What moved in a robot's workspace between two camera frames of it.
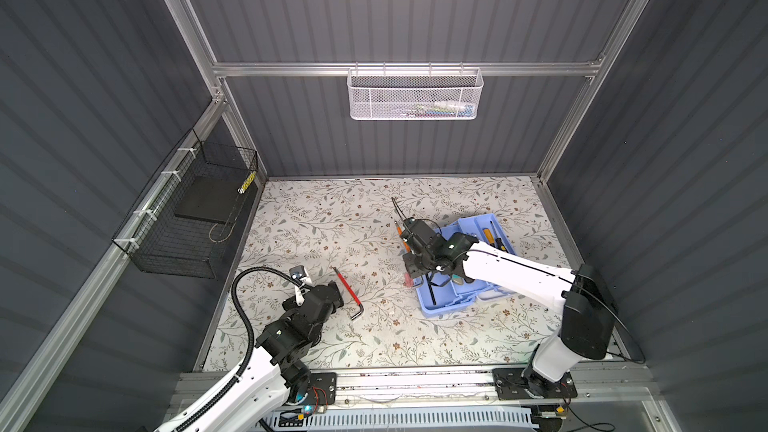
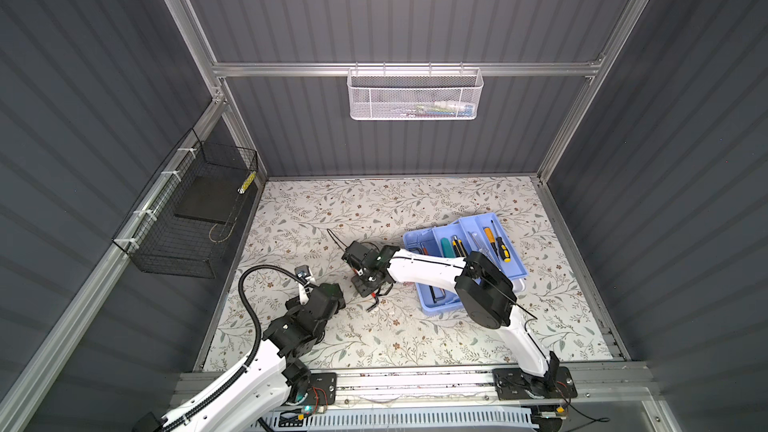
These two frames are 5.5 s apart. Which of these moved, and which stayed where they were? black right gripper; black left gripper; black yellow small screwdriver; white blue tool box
Moved: black right gripper
Stayed: black yellow small screwdriver; black left gripper; white blue tool box
